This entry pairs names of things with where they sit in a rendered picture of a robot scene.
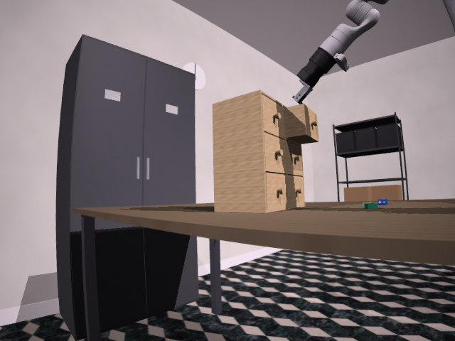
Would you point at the green and white eraser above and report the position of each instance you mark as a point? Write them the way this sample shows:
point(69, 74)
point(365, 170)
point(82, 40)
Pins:
point(370, 206)

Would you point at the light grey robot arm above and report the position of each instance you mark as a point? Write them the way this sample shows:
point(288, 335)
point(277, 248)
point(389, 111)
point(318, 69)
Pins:
point(366, 16)

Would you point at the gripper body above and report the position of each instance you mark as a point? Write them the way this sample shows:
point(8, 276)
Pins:
point(326, 56)

